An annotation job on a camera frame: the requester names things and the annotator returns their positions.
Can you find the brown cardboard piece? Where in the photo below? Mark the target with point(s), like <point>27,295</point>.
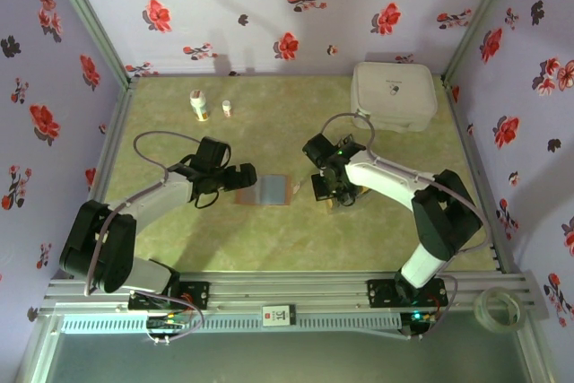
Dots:
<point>269,190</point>

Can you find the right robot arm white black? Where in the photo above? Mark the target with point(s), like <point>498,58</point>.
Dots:
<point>385,176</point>

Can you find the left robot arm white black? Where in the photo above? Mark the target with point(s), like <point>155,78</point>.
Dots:
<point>166,194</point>

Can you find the yellow credit card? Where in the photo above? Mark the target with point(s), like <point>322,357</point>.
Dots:
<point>361,192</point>

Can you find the small white pill bottle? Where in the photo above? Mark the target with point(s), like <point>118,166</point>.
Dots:
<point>227,108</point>

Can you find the large white pill bottle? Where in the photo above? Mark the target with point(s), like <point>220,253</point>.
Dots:
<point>199,105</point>

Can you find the white zipped pouch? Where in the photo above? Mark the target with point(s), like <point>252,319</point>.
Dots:
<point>394,96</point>

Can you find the red white label tag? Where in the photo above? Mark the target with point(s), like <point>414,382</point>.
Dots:
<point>278,315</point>

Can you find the green circuit board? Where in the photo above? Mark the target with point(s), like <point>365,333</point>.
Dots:
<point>166,322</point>
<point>421,318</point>

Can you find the clear tape roll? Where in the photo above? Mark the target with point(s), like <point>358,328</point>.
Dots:
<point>480,311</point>

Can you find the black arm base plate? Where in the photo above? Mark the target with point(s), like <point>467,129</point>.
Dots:
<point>381,293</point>
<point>197,293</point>

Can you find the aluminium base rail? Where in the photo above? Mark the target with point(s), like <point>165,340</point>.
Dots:
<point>287,293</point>

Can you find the aluminium side rail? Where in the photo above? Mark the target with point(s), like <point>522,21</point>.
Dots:
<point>114,132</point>
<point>464,132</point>

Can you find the aluminium corner post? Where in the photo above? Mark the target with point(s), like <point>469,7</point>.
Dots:
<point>87,15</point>
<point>481,15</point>

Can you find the aluminium frame leg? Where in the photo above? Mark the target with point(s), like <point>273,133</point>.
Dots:
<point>39,351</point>
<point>536,356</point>

